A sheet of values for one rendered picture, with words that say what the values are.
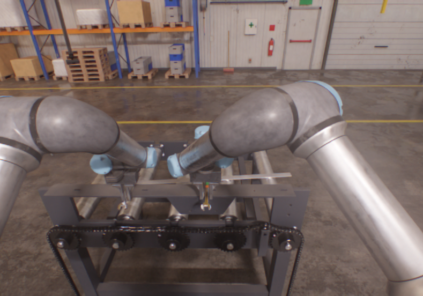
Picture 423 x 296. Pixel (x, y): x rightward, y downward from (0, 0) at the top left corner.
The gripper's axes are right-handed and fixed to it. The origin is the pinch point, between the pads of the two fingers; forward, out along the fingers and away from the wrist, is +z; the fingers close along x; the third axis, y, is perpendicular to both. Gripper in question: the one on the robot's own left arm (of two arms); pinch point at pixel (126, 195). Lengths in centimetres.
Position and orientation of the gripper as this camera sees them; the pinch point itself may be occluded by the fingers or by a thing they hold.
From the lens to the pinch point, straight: 116.6
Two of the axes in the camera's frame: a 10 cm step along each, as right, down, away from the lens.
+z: 0.1, 8.8, 4.8
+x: -10.0, 0.0, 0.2
